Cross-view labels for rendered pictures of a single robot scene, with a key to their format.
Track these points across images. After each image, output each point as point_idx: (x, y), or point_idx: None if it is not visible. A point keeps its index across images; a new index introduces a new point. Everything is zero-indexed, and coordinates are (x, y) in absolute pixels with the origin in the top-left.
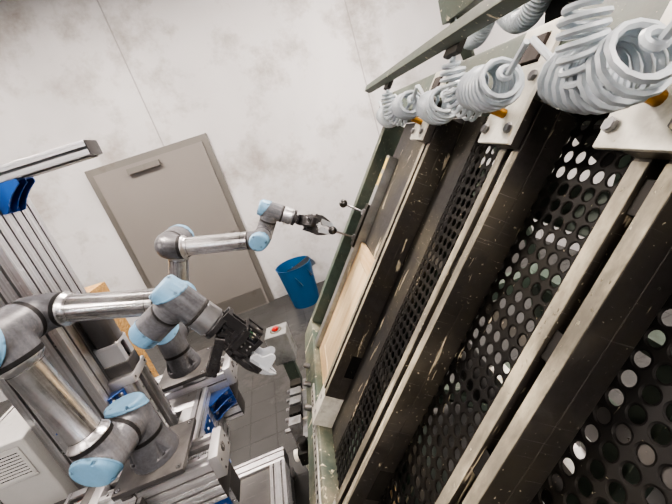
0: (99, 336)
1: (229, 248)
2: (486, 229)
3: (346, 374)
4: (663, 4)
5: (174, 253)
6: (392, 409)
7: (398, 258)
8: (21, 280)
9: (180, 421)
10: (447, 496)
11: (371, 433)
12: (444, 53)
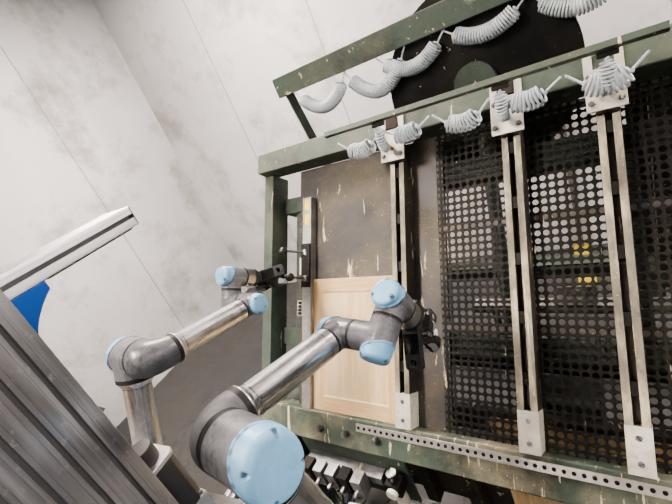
0: (186, 492)
1: (232, 323)
2: (523, 175)
3: None
4: (576, 67)
5: (177, 355)
6: (530, 300)
7: (411, 248)
8: (116, 432)
9: None
10: (617, 280)
11: (519, 333)
12: (491, 88)
